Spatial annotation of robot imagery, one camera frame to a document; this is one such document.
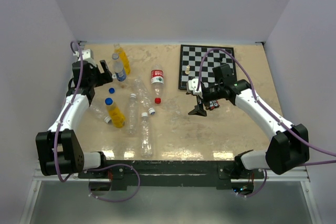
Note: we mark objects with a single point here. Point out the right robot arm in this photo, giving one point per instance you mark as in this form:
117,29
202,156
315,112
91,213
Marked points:
288,142

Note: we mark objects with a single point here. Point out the black white chessboard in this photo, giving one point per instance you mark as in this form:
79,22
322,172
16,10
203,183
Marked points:
192,55

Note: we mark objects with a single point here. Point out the cartoon fridge magnet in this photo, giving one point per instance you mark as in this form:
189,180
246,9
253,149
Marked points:
211,105

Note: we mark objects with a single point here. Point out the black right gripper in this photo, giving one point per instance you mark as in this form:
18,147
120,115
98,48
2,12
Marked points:
199,109

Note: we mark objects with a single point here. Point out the long clear crushed bottle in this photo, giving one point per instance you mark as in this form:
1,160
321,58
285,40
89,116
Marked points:
146,136

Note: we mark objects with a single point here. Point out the black base frame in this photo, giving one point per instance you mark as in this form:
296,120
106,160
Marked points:
218,174

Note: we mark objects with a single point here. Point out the clear crushed bottle middle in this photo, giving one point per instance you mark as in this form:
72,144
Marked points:
143,95

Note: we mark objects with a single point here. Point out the white chess piece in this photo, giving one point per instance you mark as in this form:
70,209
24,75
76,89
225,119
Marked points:
187,71

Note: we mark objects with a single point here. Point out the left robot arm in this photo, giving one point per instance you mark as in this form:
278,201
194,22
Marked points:
59,151

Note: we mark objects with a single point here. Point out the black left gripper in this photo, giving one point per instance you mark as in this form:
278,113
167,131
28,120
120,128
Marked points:
105,77

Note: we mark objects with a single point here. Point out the red label clear bottle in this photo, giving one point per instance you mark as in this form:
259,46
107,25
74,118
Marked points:
157,83

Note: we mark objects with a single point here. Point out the yellow tea bottle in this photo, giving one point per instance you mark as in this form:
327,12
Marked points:
118,49

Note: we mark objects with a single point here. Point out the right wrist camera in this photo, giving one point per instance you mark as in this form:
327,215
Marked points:
194,87

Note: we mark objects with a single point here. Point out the upright clear bottle white cap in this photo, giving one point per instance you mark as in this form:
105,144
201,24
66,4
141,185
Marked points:
132,114

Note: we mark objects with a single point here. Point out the clear bottle far left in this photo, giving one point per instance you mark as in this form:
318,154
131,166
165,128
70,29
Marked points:
100,113

